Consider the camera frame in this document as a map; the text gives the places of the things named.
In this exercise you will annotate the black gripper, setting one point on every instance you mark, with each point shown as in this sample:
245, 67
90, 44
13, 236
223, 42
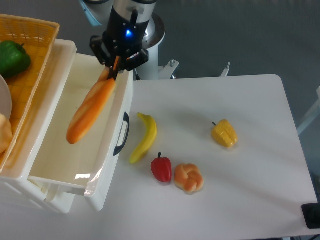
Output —
120, 47

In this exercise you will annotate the long orange bread baguette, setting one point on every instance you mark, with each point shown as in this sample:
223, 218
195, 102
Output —
91, 107

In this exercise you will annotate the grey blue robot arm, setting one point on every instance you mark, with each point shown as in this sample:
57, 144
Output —
96, 10

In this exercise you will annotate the white upper drawer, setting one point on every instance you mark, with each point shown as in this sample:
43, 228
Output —
85, 168

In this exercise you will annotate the pale bread in basket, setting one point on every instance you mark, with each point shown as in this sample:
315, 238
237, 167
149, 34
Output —
6, 134

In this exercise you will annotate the knotted bread roll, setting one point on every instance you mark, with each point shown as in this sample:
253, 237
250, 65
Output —
188, 178

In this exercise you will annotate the white drawer cabinet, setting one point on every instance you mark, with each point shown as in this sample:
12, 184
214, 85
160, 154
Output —
15, 186

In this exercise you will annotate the orange wicker basket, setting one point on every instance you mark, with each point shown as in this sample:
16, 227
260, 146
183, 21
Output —
38, 37

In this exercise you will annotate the yellow banana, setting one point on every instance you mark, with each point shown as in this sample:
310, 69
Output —
151, 131

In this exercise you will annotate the green bell pepper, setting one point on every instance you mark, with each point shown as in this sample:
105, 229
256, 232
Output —
14, 59

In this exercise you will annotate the red bell pepper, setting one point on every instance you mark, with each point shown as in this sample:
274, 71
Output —
161, 168

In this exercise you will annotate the white plate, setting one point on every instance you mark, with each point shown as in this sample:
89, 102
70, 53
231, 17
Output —
5, 99

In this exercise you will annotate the yellow bell pepper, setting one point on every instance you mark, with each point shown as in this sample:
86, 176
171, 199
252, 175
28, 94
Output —
224, 133

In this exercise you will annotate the black device at edge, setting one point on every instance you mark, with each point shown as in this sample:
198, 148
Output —
311, 214

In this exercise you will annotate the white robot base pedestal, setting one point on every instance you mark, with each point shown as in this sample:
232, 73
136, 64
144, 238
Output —
151, 70

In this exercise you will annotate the dark drawer handle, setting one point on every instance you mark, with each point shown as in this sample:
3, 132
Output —
123, 135

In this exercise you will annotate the white frame at right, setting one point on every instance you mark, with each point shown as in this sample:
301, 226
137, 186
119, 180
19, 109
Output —
310, 115

